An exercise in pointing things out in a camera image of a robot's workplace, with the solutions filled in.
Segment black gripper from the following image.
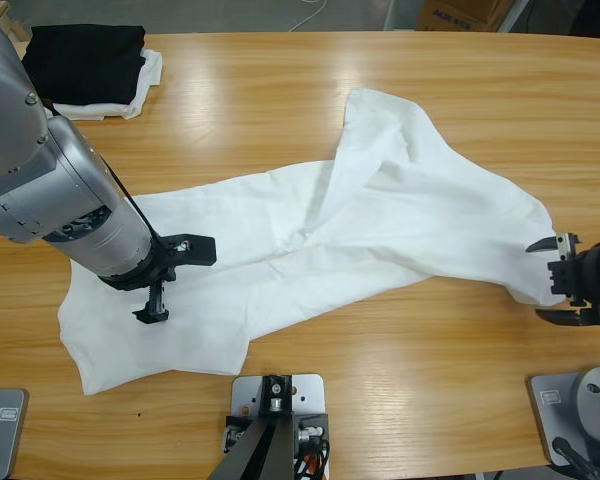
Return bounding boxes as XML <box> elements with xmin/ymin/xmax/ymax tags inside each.
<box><xmin>97</xmin><ymin>244</ymin><xmax>179</xmax><ymax>326</ymax></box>
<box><xmin>524</xmin><ymin>230</ymin><xmax>600</xmax><ymax>327</ymax></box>

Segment white t-shirt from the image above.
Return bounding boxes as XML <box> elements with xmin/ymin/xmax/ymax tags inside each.
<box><xmin>57</xmin><ymin>87</ymin><xmax>564</xmax><ymax>397</ymax></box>

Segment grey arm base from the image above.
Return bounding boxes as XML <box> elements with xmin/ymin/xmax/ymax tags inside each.
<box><xmin>524</xmin><ymin>366</ymin><xmax>600</xmax><ymax>471</ymax></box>
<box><xmin>0</xmin><ymin>387</ymin><xmax>30</xmax><ymax>480</ymax></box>

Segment black clamp block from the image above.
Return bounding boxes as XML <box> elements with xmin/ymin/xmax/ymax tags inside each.
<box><xmin>223</xmin><ymin>413</ymin><xmax>255</xmax><ymax>454</ymax></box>
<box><xmin>293</xmin><ymin>412</ymin><xmax>330</xmax><ymax>451</ymax></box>

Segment white mounting block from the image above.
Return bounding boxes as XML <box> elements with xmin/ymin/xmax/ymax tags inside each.
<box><xmin>229</xmin><ymin>373</ymin><xmax>330</xmax><ymax>451</ymax></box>

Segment folded white garment stack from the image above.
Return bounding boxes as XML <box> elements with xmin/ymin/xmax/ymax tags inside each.
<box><xmin>52</xmin><ymin>48</ymin><xmax>164</xmax><ymax>123</ymax></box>

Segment folded black garment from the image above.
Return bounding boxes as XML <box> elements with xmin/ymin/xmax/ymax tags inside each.
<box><xmin>22</xmin><ymin>24</ymin><xmax>147</xmax><ymax>107</ymax></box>

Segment white metal leg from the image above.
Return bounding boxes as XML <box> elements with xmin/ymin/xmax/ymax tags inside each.
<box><xmin>497</xmin><ymin>0</ymin><xmax>531</xmax><ymax>34</ymax></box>

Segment cardboard box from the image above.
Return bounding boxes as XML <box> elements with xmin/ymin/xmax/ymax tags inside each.
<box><xmin>414</xmin><ymin>0</ymin><xmax>516</xmax><ymax>32</ymax></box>

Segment wooden pallet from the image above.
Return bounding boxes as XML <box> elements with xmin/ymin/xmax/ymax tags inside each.
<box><xmin>0</xmin><ymin>0</ymin><xmax>31</xmax><ymax>44</ymax></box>

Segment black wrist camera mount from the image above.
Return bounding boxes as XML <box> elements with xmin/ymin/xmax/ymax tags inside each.
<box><xmin>154</xmin><ymin>232</ymin><xmax>217</xmax><ymax>266</ymax></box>

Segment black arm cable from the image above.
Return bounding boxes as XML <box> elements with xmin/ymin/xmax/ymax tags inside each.
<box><xmin>42</xmin><ymin>99</ymin><xmax>164</xmax><ymax>249</ymax></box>

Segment black base cable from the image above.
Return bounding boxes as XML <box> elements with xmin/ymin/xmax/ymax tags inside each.
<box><xmin>551</xmin><ymin>436</ymin><xmax>600</xmax><ymax>480</ymax></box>

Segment dark camera post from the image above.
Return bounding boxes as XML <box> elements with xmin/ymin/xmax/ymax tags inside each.
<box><xmin>207</xmin><ymin>373</ymin><xmax>301</xmax><ymax>480</ymax></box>

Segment orange cable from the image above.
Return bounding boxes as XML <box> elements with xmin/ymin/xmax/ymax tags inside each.
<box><xmin>299</xmin><ymin>449</ymin><xmax>331</xmax><ymax>480</ymax></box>

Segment black post cable bundle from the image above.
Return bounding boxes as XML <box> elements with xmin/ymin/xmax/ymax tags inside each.
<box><xmin>293</xmin><ymin>438</ymin><xmax>332</xmax><ymax>480</ymax></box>

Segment white floor cable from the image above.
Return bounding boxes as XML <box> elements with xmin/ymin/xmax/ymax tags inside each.
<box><xmin>287</xmin><ymin>0</ymin><xmax>331</xmax><ymax>32</ymax></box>

